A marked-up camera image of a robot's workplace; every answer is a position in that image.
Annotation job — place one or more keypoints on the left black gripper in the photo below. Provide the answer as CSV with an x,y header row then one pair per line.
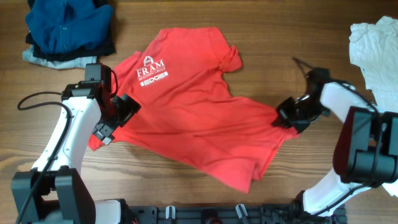
x,y
128,106

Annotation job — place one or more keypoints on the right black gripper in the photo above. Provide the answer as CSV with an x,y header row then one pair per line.
x,y
283,119

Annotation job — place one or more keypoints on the red printed t-shirt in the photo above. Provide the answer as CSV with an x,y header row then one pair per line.
x,y
187,112

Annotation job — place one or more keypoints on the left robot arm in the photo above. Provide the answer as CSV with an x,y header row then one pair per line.
x,y
53,190

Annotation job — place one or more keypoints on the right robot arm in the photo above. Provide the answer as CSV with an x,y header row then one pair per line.
x,y
365,156

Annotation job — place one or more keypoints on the black folded garment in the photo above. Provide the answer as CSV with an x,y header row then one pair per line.
x,y
104,49

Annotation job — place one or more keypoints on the light grey folded garment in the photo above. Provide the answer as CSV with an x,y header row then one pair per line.
x,y
81,62

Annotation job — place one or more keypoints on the white t-shirt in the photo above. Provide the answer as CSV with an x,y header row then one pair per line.
x,y
373,48

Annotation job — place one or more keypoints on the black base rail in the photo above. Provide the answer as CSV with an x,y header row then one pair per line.
x,y
217,214

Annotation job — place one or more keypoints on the right white rail clip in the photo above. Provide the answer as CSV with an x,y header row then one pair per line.
x,y
241,211

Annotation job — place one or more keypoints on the white rail clip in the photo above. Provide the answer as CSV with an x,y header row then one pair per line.
x,y
241,211
170,212

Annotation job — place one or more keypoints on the left white rail clip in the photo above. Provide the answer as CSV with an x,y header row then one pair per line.
x,y
170,212

